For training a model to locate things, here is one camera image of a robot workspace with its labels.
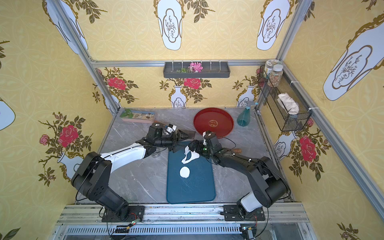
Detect metal dough scraper wooden handle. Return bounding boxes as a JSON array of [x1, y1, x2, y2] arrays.
[[152, 122, 196, 141]]

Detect pink rectangular planter box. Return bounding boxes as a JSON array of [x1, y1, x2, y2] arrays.
[[120, 109, 156, 124]]

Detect white dough lump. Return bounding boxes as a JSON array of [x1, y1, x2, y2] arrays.
[[182, 146, 200, 165]]

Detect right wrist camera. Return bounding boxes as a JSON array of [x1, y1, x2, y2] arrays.
[[203, 131, 215, 139]]

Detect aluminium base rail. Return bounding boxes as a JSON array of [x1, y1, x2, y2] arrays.
[[50, 203, 317, 240]]

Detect teal plastic tray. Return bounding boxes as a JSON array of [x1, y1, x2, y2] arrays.
[[166, 142, 216, 204]]

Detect black wire basket shelf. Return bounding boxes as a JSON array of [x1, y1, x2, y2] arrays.
[[258, 66, 312, 132]]

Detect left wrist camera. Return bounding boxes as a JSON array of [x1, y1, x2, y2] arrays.
[[165, 124, 177, 135]]

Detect jar with patterned lid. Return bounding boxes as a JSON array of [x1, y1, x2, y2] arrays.
[[264, 60, 281, 78]]

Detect beige cloth in basket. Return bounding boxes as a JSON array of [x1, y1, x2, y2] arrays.
[[278, 93, 300, 115]]

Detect wooden rolling pin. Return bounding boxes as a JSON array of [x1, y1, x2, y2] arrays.
[[221, 148, 242, 155]]

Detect grey wall shelf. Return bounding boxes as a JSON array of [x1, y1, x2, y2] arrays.
[[163, 61, 231, 79]]

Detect green spray bottle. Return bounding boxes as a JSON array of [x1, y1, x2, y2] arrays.
[[237, 101, 258, 127]]

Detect spice jar white lid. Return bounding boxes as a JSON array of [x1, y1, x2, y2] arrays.
[[268, 64, 284, 87]]

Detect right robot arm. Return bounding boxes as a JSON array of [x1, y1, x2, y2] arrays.
[[184, 131, 291, 221]]

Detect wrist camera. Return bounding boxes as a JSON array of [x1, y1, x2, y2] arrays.
[[203, 131, 215, 139], [165, 124, 177, 135]]

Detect red round tray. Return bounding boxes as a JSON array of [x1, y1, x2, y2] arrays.
[[193, 108, 235, 139]]

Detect pink artificial flower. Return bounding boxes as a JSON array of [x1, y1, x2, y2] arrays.
[[189, 62, 203, 73]]

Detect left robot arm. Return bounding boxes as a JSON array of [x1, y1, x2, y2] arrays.
[[71, 122, 196, 223]]

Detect round white dumpling wrapper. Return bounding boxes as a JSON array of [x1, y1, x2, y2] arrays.
[[180, 167, 190, 179]]

